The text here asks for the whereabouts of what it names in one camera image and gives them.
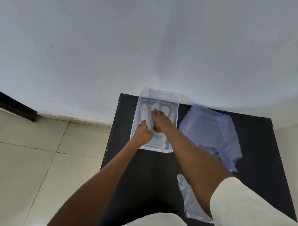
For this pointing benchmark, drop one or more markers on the person's left hand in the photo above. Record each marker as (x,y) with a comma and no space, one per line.
(142,135)

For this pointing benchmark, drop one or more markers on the person's right hand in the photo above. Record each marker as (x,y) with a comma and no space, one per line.
(163,122)

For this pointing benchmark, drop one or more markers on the clear plastic container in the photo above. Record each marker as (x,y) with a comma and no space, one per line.
(137,132)

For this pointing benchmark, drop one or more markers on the translucent white glove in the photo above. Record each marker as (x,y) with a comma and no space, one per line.
(144,111)
(192,205)

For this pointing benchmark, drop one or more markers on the blue translucent plastic bag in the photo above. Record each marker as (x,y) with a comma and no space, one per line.
(209,132)

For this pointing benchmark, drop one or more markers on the person's left forearm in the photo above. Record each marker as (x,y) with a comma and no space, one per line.
(97,188)

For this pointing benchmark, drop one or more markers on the person's right forearm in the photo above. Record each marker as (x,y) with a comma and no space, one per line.
(198,167)

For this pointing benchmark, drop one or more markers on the white shirt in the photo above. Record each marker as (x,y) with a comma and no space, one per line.
(242,205)

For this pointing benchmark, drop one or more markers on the dark wooden furniture base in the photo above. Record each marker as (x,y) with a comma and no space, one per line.
(16,108)

